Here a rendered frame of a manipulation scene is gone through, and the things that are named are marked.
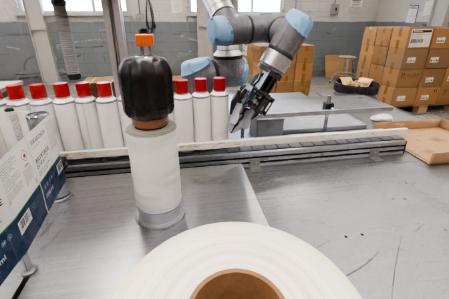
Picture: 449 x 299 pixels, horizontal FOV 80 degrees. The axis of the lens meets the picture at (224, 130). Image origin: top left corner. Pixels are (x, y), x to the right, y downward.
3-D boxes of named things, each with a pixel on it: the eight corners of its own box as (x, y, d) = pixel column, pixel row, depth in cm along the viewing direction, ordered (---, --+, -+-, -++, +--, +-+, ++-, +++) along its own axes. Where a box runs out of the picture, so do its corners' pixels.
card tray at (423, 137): (429, 165, 80) (433, 153, 78) (371, 132, 104) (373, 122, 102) (512, 157, 84) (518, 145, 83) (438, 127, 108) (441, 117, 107)
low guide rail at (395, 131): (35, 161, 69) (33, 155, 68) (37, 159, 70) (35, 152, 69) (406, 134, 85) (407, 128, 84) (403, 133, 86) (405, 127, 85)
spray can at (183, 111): (179, 155, 75) (174, 82, 67) (174, 147, 79) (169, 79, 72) (197, 151, 77) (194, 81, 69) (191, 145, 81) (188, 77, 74)
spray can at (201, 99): (194, 151, 77) (191, 80, 69) (193, 143, 82) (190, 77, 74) (212, 150, 78) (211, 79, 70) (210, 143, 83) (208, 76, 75)
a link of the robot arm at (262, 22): (239, 11, 77) (258, 17, 69) (272, 11, 81) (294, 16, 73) (237, 40, 81) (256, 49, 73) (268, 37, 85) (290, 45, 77)
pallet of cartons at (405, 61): (385, 117, 366) (406, 27, 323) (347, 100, 443) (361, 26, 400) (458, 112, 387) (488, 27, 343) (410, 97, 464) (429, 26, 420)
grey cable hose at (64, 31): (65, 80, 74) (46, -4, 66) (70, 78, 77) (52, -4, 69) (79, 80, 75) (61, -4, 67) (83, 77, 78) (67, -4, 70)
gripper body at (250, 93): (240, 106, 70) (264, 65, 66) (234, 97, 77) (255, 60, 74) (264, 119, 72) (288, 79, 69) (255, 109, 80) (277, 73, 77)
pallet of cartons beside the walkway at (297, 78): (310, 105, 416) (317, 45, 382) (258, 108, 403) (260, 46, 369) (281, 87, 526) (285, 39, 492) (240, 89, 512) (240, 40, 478)
